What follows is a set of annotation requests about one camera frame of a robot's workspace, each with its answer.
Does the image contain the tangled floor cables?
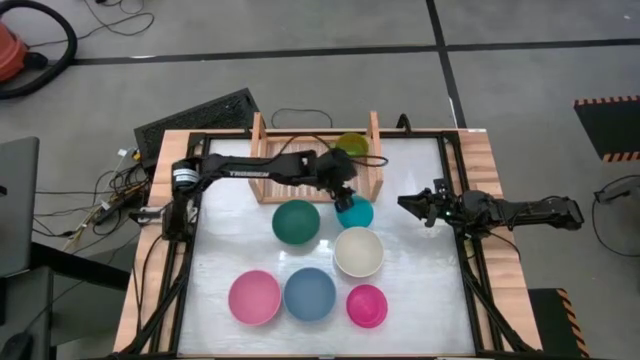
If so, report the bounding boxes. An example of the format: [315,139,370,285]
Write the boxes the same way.
[32,144,154,254]

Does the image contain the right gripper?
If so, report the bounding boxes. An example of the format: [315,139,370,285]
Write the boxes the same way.
[397,178,465,229]

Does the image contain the black aluminium table frame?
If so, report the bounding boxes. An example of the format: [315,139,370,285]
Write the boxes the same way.
[112,127,544,360]

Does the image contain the large pale pink bowl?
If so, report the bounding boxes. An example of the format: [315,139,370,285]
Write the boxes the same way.
[227,269,283,327]

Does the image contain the grey laptop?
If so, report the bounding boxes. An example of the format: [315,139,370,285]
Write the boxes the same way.
[0,136,41,279]

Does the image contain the black keyboard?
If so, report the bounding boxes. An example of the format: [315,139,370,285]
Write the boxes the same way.
[133,87,260,162]

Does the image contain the black vacuum hose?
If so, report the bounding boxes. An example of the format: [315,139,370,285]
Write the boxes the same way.
[0,0,79,100]

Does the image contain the small magenta bowl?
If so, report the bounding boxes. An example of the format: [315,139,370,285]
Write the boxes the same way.
[345,283,389,330]

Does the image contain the wooden slatted shelf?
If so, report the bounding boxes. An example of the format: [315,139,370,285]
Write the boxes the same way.
[248,110,385,205]

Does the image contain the small lime green bowl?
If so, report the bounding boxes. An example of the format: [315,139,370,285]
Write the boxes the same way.
[334,131,371,158]

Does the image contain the large teal bowl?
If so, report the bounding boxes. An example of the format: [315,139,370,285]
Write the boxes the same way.
[271,199,321,246]

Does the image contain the black desk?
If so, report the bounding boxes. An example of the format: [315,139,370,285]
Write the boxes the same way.
[0,239,132,360]

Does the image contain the black computer mouse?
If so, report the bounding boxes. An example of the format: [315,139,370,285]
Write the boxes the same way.
[0,331,34,360]

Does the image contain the black power strip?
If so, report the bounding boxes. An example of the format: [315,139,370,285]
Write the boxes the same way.
[93,197,132,226]

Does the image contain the grey metal stand foot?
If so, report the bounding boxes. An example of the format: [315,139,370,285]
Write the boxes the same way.
[593,174,640,206]

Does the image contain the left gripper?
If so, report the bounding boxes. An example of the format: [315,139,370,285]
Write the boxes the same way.
[315,147,359,213]

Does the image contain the thin black floor cable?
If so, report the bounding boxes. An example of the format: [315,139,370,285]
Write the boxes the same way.
[592,174,640,259]
[79,0,156,40]

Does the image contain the black mat hazard striped edge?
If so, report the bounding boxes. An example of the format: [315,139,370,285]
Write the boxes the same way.
[528,287,592,359]
[573,95,640,164]

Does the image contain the large blue bowl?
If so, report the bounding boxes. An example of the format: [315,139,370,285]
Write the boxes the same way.
[282,266,338,323]

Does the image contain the small cyan bowl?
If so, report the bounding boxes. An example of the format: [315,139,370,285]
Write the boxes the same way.
[335,194,375,230]

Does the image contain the looped black floor cable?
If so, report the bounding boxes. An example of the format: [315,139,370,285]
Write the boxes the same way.
[270,107,334,129]

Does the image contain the orange vacuum cleaner body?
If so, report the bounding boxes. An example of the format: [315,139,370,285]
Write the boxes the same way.
[0,22,30,84]

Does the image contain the large cream bowl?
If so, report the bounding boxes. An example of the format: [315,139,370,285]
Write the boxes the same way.
[333,226,386,279]

